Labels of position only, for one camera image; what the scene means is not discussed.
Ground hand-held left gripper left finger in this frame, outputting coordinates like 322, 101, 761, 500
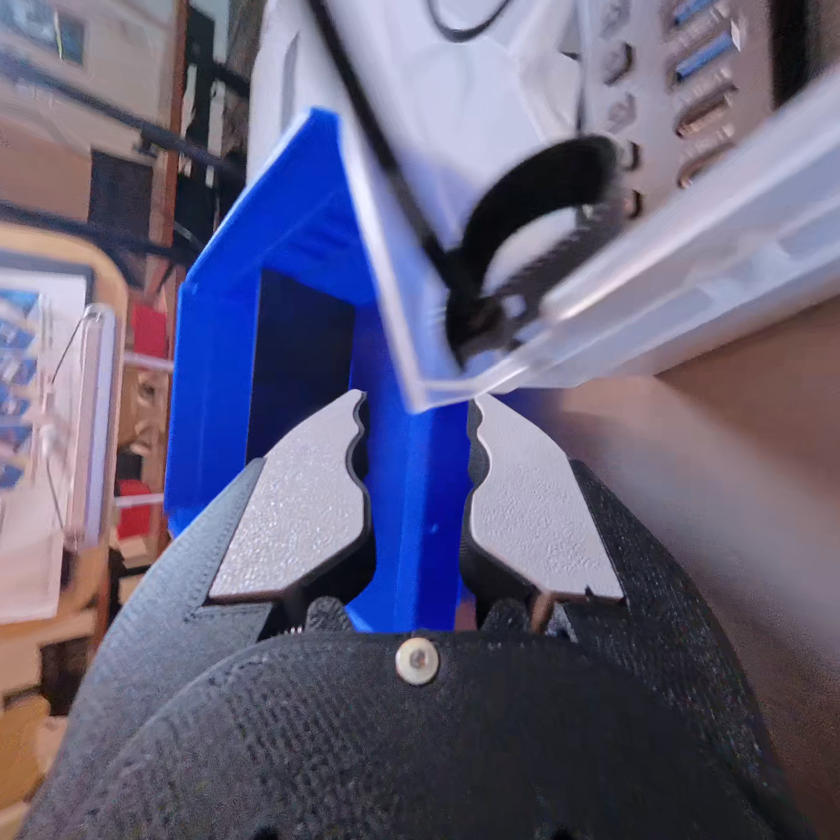
207, 389, 376, 639

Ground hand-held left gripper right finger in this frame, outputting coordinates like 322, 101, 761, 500
459, 394, 626, 634

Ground blue plastic bin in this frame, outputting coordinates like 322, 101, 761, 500
164, 108, 546, 634

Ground clear plastic bin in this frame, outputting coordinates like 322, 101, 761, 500
249, 0, 840, 414

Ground black USB hub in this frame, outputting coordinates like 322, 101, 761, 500
577, 0, 821, 221

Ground black bin divider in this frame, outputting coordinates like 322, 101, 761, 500
246, 269, 358, 460

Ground black strap loop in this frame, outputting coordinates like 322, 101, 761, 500
445, 134, 621, 368

